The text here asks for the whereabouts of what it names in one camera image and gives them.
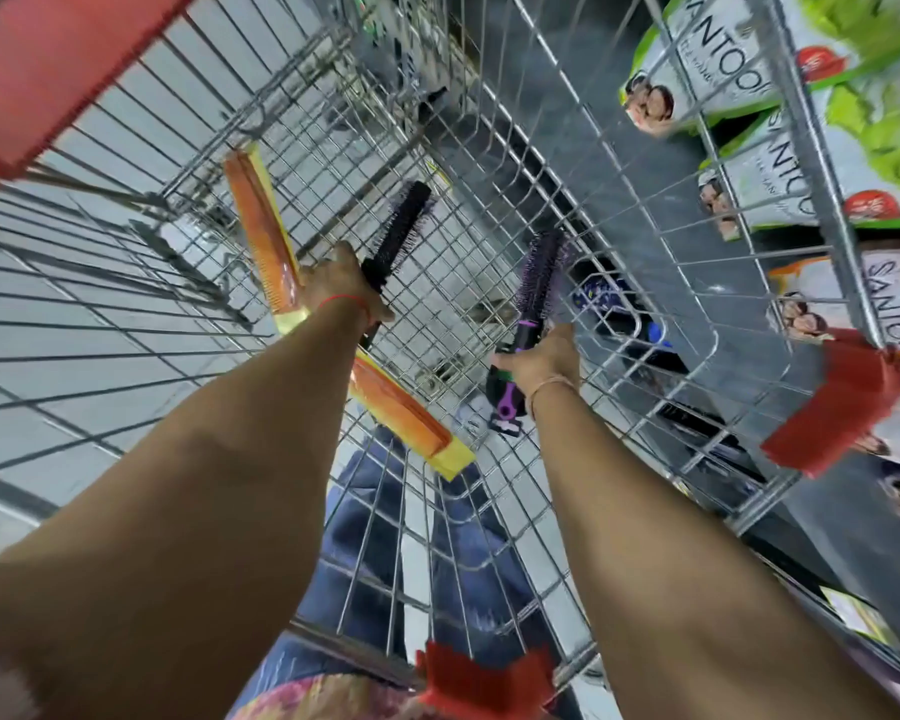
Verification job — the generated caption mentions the green and white packet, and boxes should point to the green and white packet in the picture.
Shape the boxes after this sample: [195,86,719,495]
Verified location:
[621,0,900,137]
[696,65,900,243]

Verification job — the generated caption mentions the yellow shelf label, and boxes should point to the yellow shelf label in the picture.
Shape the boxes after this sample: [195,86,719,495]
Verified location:
[820,586,885,640]

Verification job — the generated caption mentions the red thread wrist band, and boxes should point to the red thread wrist band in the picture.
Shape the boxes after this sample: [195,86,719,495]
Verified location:
[317,293,374,328]

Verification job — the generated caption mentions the person's left hand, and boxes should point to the person's left hand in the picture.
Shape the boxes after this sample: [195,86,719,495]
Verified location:
[298,241,396,328]

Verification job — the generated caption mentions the purple round hairbrush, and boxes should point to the purple round hairbrush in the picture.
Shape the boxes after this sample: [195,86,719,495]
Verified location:
[485,229,572,438]

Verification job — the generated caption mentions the orange and white packet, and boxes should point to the orange and white packet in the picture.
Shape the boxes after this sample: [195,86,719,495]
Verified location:
[847,388,900,473]
[767,245,900,362]

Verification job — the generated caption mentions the black round hairbrush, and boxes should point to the black round hairbrush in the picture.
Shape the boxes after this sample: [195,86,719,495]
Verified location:
[358,180,435,350]

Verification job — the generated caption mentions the thin gold bracelet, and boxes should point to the thin gold bracelet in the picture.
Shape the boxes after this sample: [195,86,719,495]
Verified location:
[527,375,579,419]

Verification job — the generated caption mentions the silver wire shopping cart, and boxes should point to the silver wire shopping cart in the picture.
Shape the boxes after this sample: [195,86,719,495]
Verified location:
[0,0,900,698]

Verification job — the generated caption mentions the person's right forearm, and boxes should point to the person's right forearm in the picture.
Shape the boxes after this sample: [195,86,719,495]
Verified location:
[528,377,900,720]

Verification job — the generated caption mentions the orange comb in yellow pack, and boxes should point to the orange comb in yellow pack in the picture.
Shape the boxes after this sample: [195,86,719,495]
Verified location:
[222,144,478,483]

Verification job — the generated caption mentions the dark blue packet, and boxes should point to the dark blue packet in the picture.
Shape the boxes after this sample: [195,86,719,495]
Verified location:
[570,268,676,355]

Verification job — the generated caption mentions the red plastic cart corner guard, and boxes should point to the red plastic cart corner guard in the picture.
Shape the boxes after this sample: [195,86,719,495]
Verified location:
[415,640,558,720]
[760,340,900,481]

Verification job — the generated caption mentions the person's left forearm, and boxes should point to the person's left forearm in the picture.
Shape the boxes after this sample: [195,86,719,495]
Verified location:
[0,295,380,720]

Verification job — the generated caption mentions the person's blue jeans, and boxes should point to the person's blue jeans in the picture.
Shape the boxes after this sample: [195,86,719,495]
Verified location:
[297,427,575,672]

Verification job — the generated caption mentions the person's right hand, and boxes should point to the person's right hand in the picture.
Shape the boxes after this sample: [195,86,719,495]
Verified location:
[490,322,583,419]

